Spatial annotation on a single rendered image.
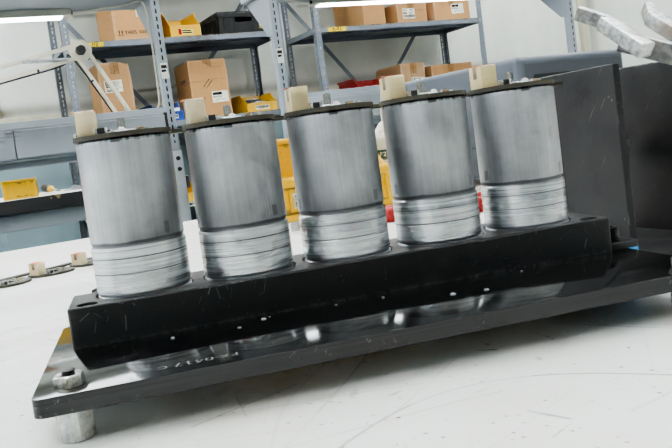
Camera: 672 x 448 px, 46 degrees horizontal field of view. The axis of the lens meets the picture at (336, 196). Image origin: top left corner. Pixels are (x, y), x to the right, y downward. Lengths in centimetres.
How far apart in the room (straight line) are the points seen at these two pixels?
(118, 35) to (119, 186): 407
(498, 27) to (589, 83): 568
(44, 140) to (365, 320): 234
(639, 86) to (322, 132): 15
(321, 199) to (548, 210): 7
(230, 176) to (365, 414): 8
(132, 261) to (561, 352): 10
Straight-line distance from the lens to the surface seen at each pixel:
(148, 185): 20
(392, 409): 16
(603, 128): 28
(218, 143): 20
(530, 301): 19
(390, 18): 501
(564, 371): 17
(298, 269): 21
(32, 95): 466
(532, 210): 23
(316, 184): 21
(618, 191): 28
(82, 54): 296
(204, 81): 442
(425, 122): 22
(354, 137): 21
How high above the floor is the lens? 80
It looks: 4 degrees down
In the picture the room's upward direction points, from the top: 8 degrees counter-clockwise
